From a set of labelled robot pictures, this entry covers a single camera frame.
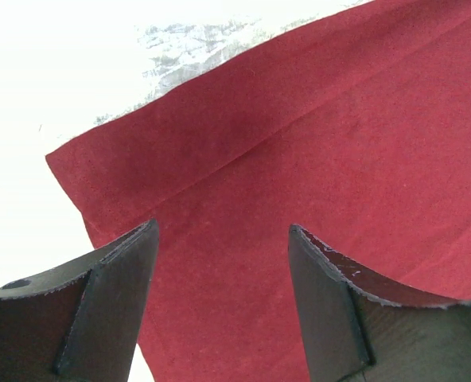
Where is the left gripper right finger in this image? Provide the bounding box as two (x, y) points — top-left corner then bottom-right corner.
(288, 225), (471, 381)

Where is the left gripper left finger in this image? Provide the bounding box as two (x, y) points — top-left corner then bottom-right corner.
(0, 220), (159, 381)

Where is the dark red t shirt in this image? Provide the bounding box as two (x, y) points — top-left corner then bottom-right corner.
(46, 1), (471, 381)

